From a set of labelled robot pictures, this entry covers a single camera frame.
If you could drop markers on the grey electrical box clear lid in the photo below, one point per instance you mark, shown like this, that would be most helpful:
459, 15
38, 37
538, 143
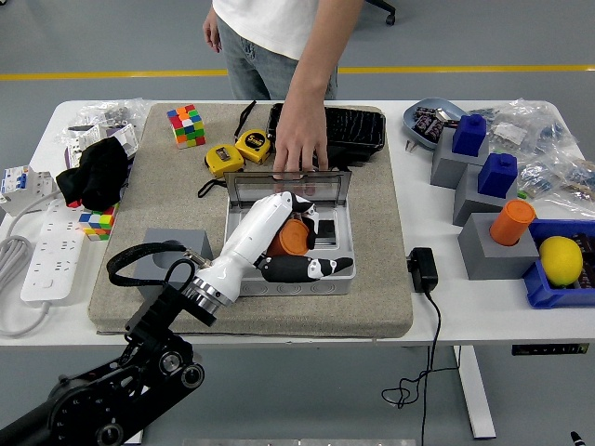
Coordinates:
339, 283

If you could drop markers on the person's right hand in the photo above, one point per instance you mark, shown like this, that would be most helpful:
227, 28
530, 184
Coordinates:
212, 35

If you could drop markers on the black office chair base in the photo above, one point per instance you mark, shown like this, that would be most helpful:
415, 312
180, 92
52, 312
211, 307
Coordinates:
389, 18

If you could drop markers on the person's left hand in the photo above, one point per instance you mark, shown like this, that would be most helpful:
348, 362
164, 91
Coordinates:
302, 135

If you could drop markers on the yellow tape measure dark label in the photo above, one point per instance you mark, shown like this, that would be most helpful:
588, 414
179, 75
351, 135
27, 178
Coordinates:
224, 159

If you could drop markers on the blue plastic bin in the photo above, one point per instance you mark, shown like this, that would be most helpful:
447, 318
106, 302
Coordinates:
541, 292

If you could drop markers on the large colourful puzzle cube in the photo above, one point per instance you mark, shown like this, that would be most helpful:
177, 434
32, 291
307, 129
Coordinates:
187, 125

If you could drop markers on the clear bag of components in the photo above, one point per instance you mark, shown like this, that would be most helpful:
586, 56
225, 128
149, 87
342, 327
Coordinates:
534, 125
562, 179

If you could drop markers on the person's right forearm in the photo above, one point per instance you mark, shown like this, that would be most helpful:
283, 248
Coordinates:
210, 9

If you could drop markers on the blue-grey bowl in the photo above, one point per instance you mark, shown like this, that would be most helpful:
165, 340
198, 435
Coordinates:
448, 104

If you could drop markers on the black table control panel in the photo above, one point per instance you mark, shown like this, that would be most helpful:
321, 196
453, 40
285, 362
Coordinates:
548, 349

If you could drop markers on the black power adapter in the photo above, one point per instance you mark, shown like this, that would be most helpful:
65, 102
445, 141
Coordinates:
424, 269

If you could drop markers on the white circuit breaker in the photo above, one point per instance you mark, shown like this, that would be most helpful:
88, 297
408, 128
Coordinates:
18, 183

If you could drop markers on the small metal clip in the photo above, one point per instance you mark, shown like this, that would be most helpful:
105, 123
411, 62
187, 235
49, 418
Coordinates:
409, 146

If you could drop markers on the white packaged parts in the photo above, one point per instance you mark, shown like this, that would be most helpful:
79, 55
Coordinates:
125, 139

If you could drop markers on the orange cylinder battery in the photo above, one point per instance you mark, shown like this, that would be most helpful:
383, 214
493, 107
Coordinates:
511, 223
290, 239

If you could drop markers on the person's left forearm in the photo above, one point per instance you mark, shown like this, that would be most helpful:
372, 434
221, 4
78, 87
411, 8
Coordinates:
321, 56

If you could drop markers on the clear bag of small parts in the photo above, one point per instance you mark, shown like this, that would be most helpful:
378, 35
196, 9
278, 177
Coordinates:
111, 111

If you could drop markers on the dark packets pile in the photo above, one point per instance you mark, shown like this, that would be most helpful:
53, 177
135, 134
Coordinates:
586, 246

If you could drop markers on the black triangular bracket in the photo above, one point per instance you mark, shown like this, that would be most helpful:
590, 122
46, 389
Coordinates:
339, 163

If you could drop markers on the person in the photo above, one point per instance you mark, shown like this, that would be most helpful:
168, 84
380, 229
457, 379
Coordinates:
260, 46

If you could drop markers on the small colourful puzzle cube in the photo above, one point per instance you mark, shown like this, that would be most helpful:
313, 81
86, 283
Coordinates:
95, 225

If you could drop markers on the yellow tape measure 5m print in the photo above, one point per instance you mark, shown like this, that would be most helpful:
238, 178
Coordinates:
253, 145

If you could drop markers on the grey block with round hole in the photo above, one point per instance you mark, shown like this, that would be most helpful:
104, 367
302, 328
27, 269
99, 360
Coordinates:
497, 262
195, 239

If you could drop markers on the black cloth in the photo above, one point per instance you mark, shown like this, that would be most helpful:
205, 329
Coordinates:
100, 172

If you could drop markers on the white power strip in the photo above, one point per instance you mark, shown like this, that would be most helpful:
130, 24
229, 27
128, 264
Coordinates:
51, 251

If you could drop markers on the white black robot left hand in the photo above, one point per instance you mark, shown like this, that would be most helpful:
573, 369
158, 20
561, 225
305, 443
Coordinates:
251, 241

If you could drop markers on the brown silver snack packet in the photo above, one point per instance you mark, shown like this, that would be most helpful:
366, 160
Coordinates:
447, 118

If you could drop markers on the small green connector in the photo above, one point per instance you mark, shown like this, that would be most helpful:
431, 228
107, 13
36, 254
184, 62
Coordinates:
523, 194

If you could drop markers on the grey-brown fabric mat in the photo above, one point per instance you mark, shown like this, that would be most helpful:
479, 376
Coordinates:
372, 260

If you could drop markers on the black plastic tray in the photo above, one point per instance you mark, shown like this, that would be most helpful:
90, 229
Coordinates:
358, 130

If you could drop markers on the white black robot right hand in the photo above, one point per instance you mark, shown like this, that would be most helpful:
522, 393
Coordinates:
577, 440

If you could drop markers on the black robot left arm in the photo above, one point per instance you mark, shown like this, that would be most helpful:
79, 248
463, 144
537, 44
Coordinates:
153, 320

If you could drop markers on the grey holder block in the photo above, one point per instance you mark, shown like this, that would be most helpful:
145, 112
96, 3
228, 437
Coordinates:
448, 169
474, 206

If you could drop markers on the yellow lemon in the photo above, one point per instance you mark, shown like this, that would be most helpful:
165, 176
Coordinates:
560, 260

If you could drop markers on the dark snack packet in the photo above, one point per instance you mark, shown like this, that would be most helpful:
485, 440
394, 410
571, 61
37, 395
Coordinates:
430, 127
423, 112

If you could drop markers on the blue block with knob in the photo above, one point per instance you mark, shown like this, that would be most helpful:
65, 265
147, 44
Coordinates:
469, 137
497, 176

